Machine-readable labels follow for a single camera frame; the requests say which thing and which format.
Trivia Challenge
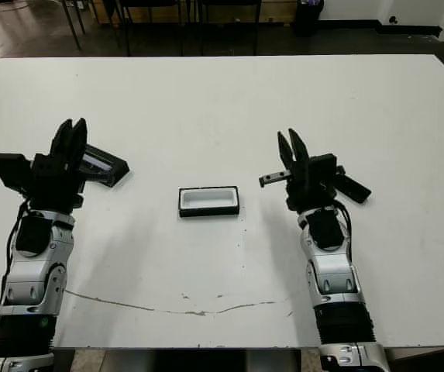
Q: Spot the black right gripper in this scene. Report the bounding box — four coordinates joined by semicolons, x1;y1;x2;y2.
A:
259;128;342;213

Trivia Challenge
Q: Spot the black mesh chair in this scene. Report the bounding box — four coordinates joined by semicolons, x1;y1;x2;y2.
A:
119;0;191;57

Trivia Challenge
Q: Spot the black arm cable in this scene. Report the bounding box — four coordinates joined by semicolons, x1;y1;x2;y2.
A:
2;197;31;288
334;199;358;272

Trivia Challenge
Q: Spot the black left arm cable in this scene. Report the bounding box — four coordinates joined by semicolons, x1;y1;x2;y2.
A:
2;197;31;288

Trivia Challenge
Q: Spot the wooden plywood crate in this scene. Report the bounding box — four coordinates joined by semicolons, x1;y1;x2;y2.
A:
260;0;297;22
88;0;121;19

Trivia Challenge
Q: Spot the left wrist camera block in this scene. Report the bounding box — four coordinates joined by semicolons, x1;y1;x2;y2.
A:
0;153;36;194

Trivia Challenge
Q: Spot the black box lid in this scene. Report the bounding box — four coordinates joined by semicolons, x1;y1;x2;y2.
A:
77;143;131;189

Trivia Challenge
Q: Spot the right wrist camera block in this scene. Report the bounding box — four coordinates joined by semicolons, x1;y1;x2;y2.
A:
309;153;341;180

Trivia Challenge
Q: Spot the black box white insert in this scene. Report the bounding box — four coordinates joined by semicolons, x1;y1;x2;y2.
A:
177;185;240;219

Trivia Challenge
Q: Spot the black trash bin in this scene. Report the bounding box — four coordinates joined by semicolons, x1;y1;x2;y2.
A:
294;0;325;39

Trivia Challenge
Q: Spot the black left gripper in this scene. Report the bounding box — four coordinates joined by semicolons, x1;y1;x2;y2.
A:
23;118;88;213

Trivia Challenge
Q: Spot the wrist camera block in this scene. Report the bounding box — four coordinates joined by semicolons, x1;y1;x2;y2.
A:
309;153;341;180
0;153;36;194

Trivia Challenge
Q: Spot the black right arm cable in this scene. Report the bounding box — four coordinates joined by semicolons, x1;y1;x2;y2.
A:
334;199;358;272

